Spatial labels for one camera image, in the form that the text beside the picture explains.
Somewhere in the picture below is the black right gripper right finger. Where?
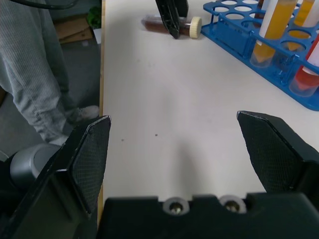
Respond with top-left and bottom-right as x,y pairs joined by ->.
236,111 -> 319,195

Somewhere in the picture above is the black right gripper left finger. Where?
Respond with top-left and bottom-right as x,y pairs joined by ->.
0,115 -> 112,239

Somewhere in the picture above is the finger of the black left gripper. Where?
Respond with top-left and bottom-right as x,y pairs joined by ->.
155,0 -> 180,40
173,0 -> 189,18

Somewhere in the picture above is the brown test tube cream cap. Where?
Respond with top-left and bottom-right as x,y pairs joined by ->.
141,14 -> 203,39

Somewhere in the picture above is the blue test tube rack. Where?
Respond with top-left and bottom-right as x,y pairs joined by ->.
200,0 -> 319,112

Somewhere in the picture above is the dark brown test tube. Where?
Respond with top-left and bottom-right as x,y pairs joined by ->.
253,0 -> 265,20

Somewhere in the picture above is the red test tube white label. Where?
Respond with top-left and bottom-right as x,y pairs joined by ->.
288,32 -> 319,98

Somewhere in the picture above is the wide yellow test tube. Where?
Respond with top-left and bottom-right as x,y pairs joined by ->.
250,0 -> 299,68

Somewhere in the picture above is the slim yellow test tube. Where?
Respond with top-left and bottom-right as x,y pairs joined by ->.
286,0 -> 318,52

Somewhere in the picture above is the white shoe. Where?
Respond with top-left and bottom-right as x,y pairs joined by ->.
65,105 -> 101,125

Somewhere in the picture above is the silver robot body joint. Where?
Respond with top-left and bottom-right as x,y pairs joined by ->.
8,143 -> 62,190

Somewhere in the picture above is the white plant pot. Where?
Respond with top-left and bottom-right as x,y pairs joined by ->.
92,27 -> 102,45

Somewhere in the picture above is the green plant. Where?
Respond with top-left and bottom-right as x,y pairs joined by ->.
86,5 -> 102,29

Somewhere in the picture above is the person's dark grey trouser leg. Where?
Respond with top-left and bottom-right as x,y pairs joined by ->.
43,0 -> 80,120

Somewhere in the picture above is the brown cardboard box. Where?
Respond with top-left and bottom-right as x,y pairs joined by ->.
53,15 -> 94,46

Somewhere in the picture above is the person's light grey trouser leg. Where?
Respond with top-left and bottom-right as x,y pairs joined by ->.
0,0 -> 69,145

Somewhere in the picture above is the black cable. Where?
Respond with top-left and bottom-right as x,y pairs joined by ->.
16,0 -> 78,10

